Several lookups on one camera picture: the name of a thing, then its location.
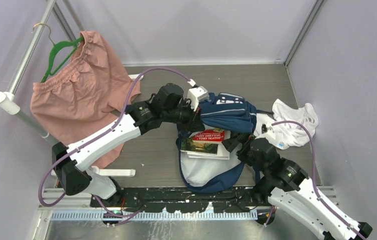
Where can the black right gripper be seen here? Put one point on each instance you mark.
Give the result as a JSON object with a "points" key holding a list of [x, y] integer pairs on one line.
{"points": [[235, 140]]}

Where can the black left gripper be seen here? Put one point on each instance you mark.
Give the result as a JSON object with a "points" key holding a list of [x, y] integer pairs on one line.
{"points": [[193, 122]]}

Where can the navy blue student backpack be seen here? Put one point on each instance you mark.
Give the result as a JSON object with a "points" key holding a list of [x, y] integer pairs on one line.
{"points": [[224, 111]]}

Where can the palm leaf white book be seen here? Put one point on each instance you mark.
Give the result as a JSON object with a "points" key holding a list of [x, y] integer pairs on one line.
{"points": [[222, 153]]}

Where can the red cover book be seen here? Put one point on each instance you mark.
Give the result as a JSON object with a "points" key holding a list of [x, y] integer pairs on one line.
{"points": [[210, 136]]}

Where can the green jungle cover book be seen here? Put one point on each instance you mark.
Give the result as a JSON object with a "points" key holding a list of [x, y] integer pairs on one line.
{"points": [[193, 147]]}

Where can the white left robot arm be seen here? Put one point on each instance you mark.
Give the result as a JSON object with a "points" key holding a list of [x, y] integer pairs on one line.
{"points": [[72, 163]]}

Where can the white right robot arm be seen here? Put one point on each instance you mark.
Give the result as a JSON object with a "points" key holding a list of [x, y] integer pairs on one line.
{"points": [[286, 186]]}

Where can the white cloth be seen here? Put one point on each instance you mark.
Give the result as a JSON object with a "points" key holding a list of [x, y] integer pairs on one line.
{"points": [[291, 126]]}

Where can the pink cloth garment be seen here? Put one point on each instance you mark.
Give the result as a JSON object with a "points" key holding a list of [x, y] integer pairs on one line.
{"points": [[79, 96]]}

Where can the metal clothes rack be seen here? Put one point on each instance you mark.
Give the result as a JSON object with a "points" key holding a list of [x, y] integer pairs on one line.
{"points": [[32, 99]]}

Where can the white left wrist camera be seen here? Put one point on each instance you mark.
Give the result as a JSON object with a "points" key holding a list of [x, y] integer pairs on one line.
{"points": [[196, 94]]}

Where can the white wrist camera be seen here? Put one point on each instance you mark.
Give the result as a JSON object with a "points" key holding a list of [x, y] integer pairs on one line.
{"points": [[267, 131], [196, 94]]}

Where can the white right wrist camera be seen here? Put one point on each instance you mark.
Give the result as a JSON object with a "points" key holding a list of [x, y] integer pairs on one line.
{"points": [[267, 131]]}

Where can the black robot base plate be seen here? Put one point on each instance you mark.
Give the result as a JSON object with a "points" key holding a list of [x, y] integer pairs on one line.
{"points": [[181, 199]]}

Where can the white slotted cable duct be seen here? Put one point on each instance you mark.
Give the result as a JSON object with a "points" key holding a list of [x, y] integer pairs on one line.
{"points": [[208, 215]]}

